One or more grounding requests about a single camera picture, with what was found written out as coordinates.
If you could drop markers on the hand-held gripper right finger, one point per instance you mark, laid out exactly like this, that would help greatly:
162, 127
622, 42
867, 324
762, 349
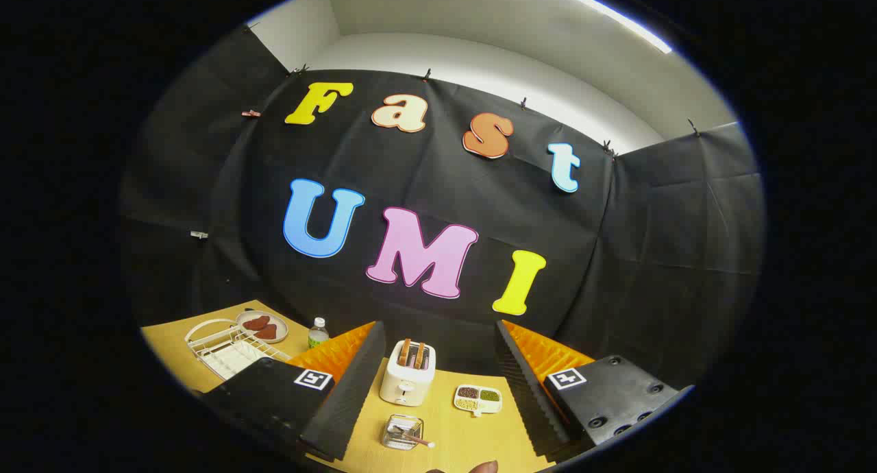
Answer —
524, 397

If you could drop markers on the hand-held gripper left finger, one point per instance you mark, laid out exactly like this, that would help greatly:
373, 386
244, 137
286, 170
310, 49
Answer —
349, 397

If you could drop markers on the white sectioned dish with beans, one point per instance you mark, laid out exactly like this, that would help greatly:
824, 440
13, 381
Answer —
479, 401

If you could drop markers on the small plate with brown food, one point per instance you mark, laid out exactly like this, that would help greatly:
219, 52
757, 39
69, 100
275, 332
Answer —
276, 320

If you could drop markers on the cream white toaster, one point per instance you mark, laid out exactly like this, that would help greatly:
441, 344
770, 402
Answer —
404, 384

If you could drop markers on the green label water bottle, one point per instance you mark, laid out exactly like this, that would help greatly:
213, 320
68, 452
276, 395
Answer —
318, 336

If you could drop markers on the toasted bread slice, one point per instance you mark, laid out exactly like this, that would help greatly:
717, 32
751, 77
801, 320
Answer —
404, 352
418, 355

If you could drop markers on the black backdrop cloth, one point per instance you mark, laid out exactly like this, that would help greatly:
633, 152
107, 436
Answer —
445, 178

